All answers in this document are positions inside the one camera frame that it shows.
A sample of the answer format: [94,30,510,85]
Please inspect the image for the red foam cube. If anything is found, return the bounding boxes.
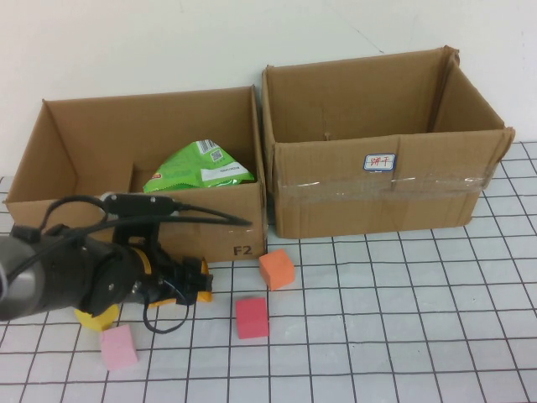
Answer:
[235,296,270,340]

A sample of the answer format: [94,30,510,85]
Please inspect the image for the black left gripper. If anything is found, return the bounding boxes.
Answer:
[82,242,214,315]

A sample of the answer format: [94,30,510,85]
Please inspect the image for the cardboard box printed F2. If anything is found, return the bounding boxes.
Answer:
[3,85,269,277]

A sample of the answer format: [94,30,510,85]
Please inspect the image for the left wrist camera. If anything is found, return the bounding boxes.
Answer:
[102,191,182,220]

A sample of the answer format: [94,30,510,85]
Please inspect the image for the yellow foam cube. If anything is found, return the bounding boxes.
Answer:
[75,302,122,332]

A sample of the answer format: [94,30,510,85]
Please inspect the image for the cardboard box with clear tape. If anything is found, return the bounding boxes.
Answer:
[262,44,516,239]

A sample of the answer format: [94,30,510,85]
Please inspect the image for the orange foam cube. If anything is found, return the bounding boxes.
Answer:
[258,248,296,292]

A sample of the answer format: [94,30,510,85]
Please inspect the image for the green potato chips bag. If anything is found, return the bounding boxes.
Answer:
[143,140,258,195]

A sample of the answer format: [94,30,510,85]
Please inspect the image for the orange cracker snack packet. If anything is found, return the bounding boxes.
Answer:
[133,247,214,311]

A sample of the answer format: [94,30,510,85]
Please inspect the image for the pink foam cube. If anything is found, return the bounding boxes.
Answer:
[99,323,139,371]

